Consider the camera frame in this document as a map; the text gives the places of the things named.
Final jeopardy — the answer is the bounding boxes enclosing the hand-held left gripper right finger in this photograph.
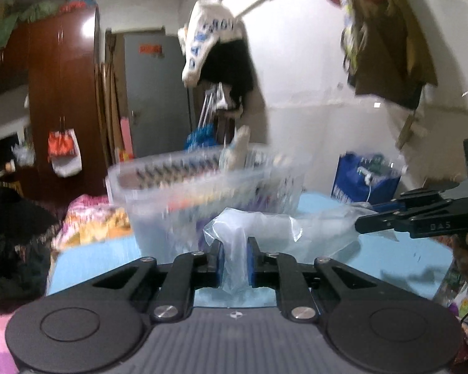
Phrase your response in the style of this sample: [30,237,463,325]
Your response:
[246,236,380,323]

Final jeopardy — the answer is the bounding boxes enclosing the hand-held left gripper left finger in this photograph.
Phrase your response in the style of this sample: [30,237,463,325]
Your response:
[91,238,225,323]

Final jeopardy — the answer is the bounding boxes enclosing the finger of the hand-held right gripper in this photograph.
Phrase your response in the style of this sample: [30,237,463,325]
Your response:
[364,188,455,214]
[354,197,468,240]

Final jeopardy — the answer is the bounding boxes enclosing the clear plastic bag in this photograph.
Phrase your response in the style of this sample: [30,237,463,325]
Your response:
[202,206,377,296]

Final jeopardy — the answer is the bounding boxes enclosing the purple tissue pack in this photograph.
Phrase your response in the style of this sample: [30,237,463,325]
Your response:
[195,181,289,244]

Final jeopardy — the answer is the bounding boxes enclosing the white plastic basket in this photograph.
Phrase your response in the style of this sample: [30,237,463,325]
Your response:
[105,143,313,262]

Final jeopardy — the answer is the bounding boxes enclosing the white plush toy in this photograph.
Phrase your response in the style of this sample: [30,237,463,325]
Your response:
[219,125,252,171]

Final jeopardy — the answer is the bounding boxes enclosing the clear water bottle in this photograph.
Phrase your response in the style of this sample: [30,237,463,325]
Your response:
[370,155,409,178]

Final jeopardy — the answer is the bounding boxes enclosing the blue shopping bag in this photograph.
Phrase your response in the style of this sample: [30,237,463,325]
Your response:
[331,152,402,208]

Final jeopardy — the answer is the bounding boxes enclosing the blue plastic bag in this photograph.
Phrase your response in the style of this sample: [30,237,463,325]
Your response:
[185,124,216,151]

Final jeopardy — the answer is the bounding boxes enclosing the brown hanging cloth bag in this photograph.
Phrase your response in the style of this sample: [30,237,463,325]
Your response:
[341,0,440,110]

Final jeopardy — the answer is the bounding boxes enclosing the pink board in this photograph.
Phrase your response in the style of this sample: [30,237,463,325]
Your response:
[118,116,135,161]

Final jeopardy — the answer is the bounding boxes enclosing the metal crutches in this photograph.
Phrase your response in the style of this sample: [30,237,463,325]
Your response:
[196,83,226,134]

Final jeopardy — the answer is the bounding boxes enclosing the grey door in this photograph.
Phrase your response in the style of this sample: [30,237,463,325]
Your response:
[114,30,196,161]

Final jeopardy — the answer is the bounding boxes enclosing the black hanging garment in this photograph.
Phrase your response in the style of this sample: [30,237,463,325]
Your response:
[200,40,257,121]

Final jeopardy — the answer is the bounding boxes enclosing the orange and white plastic bag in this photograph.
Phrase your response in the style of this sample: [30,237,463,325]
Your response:
[47,126,83,179]

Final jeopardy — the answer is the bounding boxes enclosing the black clothes pile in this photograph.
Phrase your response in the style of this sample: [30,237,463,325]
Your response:
[0,185,62,301]

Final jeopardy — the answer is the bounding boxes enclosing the brown wooden wardrobe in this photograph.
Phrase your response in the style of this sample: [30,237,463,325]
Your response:
[0,5,110,208]

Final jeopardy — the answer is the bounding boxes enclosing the green cloth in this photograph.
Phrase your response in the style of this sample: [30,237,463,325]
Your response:
[0,0,65,50]

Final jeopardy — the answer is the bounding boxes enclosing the white charger with cable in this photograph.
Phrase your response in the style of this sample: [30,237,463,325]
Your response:
[356,165,376,201]

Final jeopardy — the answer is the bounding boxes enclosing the wooden wall bracket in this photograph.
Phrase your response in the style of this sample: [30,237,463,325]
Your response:
[399,110,428,151]

